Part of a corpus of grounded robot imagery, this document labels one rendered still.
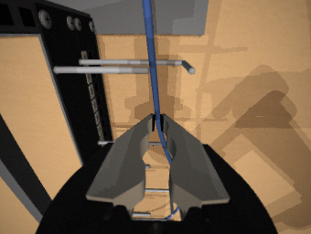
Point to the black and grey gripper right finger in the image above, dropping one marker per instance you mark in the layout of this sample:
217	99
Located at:
199	177

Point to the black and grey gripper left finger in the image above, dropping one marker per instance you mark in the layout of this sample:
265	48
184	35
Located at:
115	175

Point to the blue network cable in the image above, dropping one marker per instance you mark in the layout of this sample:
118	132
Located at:
149	31

